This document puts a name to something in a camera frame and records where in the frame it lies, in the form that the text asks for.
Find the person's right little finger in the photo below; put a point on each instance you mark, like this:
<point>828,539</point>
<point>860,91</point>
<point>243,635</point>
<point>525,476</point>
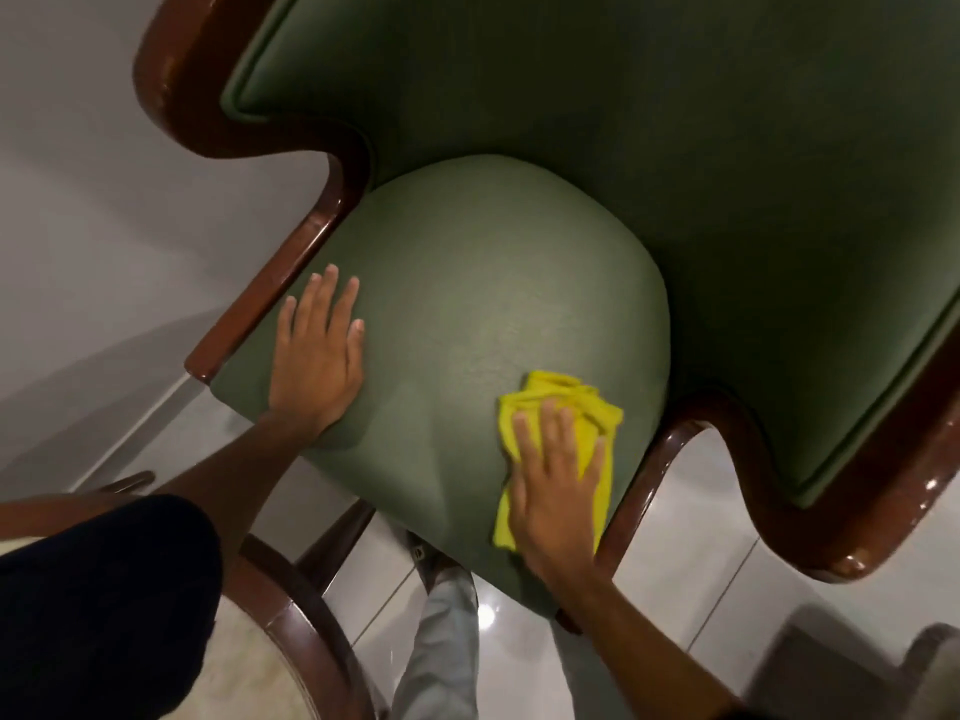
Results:
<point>595,464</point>

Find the person's right middle finger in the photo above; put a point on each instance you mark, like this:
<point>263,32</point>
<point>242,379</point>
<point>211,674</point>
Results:
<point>551,434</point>

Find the person's grey shoe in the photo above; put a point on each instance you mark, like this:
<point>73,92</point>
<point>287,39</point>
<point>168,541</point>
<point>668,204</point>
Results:
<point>429,556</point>

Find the grey upholstered seat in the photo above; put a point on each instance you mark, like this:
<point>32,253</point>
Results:
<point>862,674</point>

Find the person's right hand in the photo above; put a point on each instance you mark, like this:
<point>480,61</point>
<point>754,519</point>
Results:
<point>555,509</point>

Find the yellow cleaning cloth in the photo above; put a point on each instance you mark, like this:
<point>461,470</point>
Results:
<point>592,416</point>

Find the person's left middle finger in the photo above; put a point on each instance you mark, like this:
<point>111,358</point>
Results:
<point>328,299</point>

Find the person's right forearm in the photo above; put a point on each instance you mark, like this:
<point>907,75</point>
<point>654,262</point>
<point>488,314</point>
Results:
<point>637,652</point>

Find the person's grey trouser leg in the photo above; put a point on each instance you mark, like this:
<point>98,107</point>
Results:
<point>442,652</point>

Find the person's left thumb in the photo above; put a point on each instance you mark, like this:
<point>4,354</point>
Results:
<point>356,348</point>

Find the person's left little finger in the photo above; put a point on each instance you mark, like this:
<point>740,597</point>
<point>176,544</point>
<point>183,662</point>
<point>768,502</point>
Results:
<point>288,322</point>

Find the green upholstered wooden armchair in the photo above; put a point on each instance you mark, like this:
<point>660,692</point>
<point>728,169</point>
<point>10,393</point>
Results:
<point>480,277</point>

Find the person's left forearm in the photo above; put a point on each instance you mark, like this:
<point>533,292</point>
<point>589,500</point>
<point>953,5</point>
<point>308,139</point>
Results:
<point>240,472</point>

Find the person's left hand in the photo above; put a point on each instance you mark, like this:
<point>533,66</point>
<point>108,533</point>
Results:
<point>315,374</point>

